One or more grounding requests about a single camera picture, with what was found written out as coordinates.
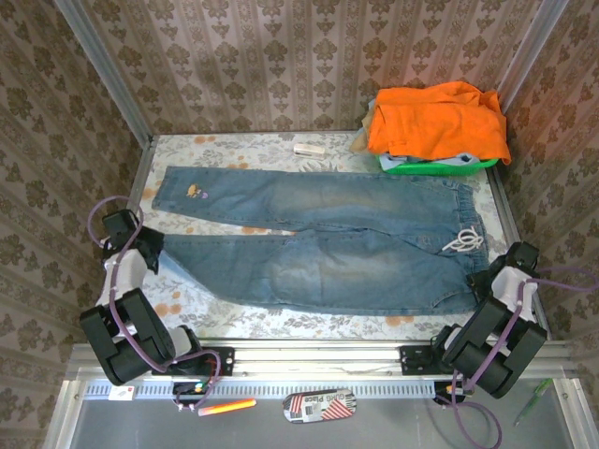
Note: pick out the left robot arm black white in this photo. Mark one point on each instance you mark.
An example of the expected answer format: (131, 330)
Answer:
(131, 337)

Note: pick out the green pen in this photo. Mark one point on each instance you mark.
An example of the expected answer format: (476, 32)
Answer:
(533, 402)

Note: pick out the floral table cloth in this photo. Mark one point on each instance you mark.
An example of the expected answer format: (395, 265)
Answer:
(262, 149)

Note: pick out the striped flag-pattern pouch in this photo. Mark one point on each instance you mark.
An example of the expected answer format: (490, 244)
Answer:
(318, 406)

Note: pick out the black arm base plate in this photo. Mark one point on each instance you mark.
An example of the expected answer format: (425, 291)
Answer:
(414, 361)
(224, 360)

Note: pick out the blue denim trousers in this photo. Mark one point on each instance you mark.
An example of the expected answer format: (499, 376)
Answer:
(327, 262)

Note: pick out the aluminium corner post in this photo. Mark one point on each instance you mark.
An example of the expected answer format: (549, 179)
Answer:
(529, 51)
(107, 70)

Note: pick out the grey metal shelf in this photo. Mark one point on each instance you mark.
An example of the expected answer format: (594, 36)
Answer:
(374, 430)

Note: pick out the small white box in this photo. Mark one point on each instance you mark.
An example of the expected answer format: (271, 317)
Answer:
(309, 150)

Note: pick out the orange trousers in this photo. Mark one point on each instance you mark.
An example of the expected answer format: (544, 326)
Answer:
(435, 121)

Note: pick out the green plastic basket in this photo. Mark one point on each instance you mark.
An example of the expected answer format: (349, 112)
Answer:
(421, 171)

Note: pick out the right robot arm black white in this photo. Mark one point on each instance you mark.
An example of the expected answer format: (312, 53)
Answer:
(486, 355)

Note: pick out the black controller board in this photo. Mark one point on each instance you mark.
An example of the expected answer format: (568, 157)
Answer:
(185, 390)
(442, 395)

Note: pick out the white card red mark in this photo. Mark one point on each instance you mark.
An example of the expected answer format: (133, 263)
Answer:
(121, 393)

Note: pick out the light blue garment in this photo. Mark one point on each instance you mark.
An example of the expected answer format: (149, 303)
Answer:
(388, 163)

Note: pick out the orange marker pen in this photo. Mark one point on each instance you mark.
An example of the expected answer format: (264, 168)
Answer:
(227, 407)

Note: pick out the tan garment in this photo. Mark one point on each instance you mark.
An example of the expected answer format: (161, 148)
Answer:
(360, 146)

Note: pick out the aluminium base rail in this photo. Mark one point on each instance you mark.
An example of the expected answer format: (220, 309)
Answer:
(304, 350)

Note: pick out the aluminium table side rail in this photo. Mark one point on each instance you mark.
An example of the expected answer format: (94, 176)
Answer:
(144, 163)
(505, 201)

